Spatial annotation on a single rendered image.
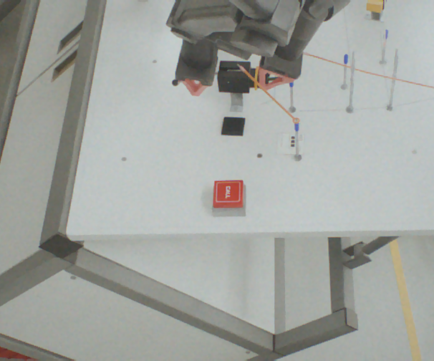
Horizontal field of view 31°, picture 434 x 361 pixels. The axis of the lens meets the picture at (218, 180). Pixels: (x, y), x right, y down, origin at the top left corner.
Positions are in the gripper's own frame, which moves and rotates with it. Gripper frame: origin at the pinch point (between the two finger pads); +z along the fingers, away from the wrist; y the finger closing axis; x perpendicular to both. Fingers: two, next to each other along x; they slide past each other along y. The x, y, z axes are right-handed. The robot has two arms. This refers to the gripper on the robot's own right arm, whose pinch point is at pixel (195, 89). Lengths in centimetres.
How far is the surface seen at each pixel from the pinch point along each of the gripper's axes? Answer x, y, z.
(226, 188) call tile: -8.9, -21.5, -1.7
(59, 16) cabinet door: 41, 42, 31
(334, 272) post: -34, -13, 36
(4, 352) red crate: 44, -23, 90
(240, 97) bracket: -8.4, -0.7, -0.9
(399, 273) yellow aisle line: -92, 95, 222
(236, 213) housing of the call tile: -11.3, -24.9, 0.2
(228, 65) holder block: -5.5, 1.2, -6.8
